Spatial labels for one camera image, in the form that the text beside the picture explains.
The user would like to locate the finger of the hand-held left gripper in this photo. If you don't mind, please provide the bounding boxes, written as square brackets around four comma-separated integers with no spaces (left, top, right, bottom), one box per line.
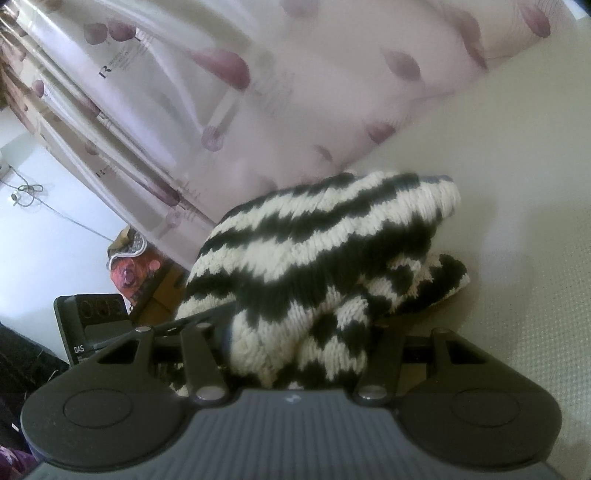
[131,305,237,334]

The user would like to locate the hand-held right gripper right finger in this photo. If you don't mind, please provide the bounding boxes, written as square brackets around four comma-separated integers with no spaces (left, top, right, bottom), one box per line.
[355,328,507,409]

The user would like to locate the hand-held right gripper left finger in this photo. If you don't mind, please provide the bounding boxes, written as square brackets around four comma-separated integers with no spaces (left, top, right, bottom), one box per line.
[76,324,230,401]

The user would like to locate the black and white striped sweater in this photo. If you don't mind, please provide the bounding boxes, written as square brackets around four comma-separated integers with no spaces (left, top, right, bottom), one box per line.
[172,172,472,398]

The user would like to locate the brown cardboard box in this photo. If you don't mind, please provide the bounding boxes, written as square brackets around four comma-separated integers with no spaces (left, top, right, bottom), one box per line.
[129,263,188,326]

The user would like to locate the red floral bag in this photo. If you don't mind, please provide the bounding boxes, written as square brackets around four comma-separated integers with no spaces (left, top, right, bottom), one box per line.
[107,226,178,305]

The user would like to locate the pink leaf print curtain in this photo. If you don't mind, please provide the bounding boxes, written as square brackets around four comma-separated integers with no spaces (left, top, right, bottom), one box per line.
[0,0,555,274]

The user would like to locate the thin wall cable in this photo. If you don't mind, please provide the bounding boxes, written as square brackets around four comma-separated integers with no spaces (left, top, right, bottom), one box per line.
[0,164,116,241]

